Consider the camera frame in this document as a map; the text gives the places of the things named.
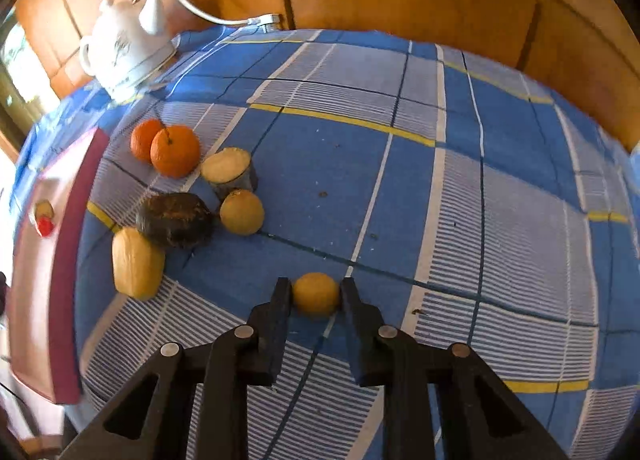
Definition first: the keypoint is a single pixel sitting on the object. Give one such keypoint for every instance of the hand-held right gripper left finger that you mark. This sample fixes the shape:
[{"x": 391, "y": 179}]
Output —
[{"x": 280, "y": 332}]

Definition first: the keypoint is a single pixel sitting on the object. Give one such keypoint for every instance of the magenta cardboard box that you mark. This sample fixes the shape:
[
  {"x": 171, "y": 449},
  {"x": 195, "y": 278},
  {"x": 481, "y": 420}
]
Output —
[{"x": 50, "y": 265}]

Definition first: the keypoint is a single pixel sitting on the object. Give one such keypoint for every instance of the yellow lemon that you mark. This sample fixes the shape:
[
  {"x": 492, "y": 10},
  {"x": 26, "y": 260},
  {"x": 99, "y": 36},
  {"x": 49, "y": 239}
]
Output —
[{"x": 315, "y": 295}]

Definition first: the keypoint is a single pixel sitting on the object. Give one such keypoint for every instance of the yellow oblong fruit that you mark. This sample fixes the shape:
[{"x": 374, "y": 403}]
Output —
[{"x": 137, "y": 265}]

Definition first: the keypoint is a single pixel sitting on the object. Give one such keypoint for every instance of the dark brown fruit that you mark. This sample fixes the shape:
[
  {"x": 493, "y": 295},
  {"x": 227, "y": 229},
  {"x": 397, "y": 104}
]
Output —
[{"x": 175, "y": 220}]

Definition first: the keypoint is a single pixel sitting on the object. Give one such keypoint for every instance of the white ceramic electric kettle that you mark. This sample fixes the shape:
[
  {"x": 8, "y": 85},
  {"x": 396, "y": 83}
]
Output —
[{"x": 125, "y": 49}]

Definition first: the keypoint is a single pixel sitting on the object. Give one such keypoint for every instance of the tan round fruit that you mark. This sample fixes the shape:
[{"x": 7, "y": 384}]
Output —
[{"x": 241, "y": 212}]

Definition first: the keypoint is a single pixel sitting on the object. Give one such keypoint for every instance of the cut pale dark-rind fruit piece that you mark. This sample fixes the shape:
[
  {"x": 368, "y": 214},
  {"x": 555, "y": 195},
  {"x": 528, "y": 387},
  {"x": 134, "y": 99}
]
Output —
[{"x": 227, "y": 165}]

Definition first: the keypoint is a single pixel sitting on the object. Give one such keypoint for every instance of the small pale dark-rimmed fruit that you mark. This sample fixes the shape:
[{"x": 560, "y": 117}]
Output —
[{"x": 44, "y": 209}]

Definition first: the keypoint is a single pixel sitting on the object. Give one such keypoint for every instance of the blue plaid tablecloth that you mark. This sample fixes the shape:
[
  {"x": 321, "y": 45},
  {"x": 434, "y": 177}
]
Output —
[{"x": 350, "y": 164}]

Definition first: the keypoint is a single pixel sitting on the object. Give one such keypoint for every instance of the orange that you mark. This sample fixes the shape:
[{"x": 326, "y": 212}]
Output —
[
  {"x": 175, "y": 151},
  {"x": 141, "y": 138}
]

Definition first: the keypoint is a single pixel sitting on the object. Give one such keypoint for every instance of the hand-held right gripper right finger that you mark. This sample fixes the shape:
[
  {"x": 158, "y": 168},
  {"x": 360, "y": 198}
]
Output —
[{"x": 351, "y": 332}]

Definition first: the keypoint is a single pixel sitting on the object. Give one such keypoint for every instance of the white power plug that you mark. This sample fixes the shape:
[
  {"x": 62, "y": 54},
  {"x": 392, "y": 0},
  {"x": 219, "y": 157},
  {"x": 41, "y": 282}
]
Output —
[{"x": 267, "y": 20}]

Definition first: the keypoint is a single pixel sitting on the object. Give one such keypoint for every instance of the small red fruit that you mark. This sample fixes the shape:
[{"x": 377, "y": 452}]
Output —
[{"x": 45, "y": 226}]

